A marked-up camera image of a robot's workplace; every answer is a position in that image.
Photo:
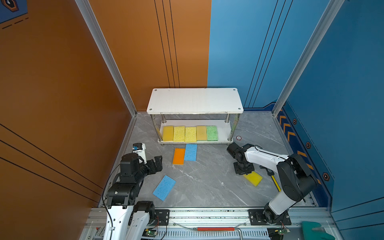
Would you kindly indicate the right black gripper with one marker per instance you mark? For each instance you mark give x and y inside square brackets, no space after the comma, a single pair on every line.
[249,169]

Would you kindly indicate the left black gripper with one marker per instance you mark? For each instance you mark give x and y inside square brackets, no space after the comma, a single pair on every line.
[158,163]

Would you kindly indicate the thick yellow sponge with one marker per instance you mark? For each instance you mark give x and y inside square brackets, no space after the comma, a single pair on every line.
[168,133]

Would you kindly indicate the light yellow sponge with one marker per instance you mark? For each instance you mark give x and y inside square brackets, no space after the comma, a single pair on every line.
[190,134]
[179,134]

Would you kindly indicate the green sponge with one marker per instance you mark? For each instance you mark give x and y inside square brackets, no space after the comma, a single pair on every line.
[212,133]

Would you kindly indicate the dark yellow sponge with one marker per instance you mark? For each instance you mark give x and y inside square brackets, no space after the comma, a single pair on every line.
[201,132]

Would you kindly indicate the white two-tier shelf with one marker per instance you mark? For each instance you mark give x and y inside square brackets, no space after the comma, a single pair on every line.
[191,107]

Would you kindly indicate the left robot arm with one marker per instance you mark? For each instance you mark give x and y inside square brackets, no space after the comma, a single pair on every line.
[126,218]

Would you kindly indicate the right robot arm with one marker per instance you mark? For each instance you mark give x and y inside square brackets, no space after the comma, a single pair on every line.
[297,179]

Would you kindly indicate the orange sponge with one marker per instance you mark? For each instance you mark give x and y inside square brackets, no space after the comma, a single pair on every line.
[179,156]

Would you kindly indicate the yellow black caliper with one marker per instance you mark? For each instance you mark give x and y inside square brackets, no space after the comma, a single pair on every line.
[272,175]

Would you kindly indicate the large blue sponge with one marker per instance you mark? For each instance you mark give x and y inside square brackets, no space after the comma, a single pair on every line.
[164,188]

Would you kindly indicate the small blue sponge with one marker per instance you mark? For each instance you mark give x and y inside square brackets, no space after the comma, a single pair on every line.
[191,152]

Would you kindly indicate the right circuit board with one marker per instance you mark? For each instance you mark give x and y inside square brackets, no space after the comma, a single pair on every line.
[282,232]

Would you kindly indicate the circuit board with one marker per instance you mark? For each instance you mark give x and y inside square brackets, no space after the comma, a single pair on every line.
[152,233]
[282,232]

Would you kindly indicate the left circuit board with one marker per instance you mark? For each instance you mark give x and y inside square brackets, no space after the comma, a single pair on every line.
[152,233]

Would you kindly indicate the green glove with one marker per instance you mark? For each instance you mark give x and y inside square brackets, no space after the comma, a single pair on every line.
[310,233]

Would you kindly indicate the grey emergency stop box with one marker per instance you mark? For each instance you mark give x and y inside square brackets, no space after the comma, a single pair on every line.
[99,235]

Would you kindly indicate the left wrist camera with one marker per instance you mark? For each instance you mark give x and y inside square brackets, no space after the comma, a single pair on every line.
[139,148]

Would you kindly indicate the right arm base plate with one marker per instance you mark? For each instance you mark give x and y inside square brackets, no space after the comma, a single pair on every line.
[259,217]

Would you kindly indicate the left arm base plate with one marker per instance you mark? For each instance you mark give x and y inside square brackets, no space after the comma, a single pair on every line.
[160,218]

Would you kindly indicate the red handled tool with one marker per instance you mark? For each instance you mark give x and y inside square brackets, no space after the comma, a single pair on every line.
[215,229]

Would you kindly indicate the left aluminium frame post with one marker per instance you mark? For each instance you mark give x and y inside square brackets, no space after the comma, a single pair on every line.
[101,42]

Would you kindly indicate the aluminium frame post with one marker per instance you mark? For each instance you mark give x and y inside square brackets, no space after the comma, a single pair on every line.
[318,34]
[101,42]

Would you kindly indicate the right aluminium frame post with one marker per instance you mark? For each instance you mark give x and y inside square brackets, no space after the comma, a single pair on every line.
[318,34]

